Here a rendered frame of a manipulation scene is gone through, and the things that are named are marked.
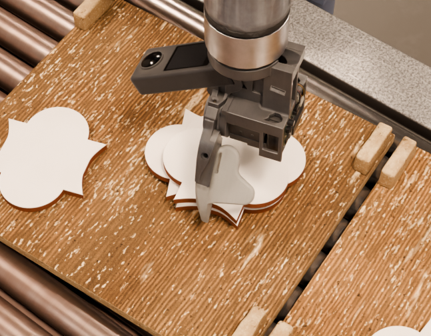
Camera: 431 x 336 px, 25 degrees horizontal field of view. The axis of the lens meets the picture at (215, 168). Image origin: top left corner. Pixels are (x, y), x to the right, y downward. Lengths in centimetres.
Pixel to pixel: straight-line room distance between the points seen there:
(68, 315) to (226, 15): 38
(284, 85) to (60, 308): 34
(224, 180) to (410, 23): 162
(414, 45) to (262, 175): 149
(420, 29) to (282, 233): 154
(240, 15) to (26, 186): 38
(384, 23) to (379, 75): 132
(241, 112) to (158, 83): 9
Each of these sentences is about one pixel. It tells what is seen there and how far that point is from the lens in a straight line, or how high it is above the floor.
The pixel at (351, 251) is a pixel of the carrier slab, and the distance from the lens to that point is 104.
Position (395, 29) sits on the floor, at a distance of 251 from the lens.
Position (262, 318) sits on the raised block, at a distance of 97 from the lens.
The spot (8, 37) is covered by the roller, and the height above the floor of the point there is 91.
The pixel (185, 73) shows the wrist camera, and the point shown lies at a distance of 92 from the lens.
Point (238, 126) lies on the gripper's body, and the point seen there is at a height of 110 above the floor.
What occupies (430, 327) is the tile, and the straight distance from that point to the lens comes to 100.
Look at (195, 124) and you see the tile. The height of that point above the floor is 96.
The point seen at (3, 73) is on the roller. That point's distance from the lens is 122.
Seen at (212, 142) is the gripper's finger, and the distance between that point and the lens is 93.
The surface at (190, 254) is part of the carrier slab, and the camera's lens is 103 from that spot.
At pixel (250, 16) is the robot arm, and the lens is 81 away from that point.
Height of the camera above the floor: 184
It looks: 56 degrees down
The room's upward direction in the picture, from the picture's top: straight up
